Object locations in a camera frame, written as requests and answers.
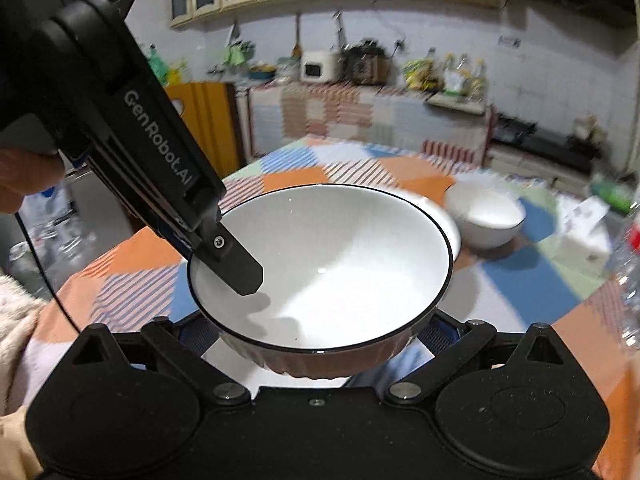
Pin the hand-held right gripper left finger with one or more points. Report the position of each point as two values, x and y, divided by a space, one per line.
197 332

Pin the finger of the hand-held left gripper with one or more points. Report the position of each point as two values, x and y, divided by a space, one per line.
232 262
170 237

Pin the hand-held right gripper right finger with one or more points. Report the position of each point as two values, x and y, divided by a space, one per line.
442 332

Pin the white ribbed bowl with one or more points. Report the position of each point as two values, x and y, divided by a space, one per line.
452 232
340 270
487 212

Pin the person's left hand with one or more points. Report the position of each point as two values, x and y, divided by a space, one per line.
27 175

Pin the green detergent bottle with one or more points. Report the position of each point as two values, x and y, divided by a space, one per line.
159 65

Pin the yellow detergent bottle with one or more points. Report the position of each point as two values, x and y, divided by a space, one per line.
177 75

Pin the checkered tablecloth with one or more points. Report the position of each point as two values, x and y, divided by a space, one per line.
525 290

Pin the green rag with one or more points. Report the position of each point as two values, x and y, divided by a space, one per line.
237 54

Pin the blue basin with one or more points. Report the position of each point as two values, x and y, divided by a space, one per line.
262 72

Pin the white tissue pack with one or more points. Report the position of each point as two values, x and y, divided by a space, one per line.
582 232

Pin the striped counter cloth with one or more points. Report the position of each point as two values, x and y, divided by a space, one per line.
360 120

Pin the red label water bottle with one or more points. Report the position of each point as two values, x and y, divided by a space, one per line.
627 280

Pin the wooden spatula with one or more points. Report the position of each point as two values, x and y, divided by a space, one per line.
297 35

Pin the white rice cooker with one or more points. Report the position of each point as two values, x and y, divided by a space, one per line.
320 66

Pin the black gas stove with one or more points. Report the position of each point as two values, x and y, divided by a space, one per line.
545 142

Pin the white cutting board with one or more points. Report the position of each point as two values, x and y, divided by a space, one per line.
457 101

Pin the black pressure cooker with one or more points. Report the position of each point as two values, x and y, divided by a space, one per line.
367 64

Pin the yellow oil bottle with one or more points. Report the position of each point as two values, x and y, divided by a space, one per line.
480 79

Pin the white label oil bottle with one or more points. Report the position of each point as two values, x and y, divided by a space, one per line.
457 76

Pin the yellow green snack bag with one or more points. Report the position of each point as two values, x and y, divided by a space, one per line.
421 74

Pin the dark oil bottle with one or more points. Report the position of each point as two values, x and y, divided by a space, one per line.
433 72

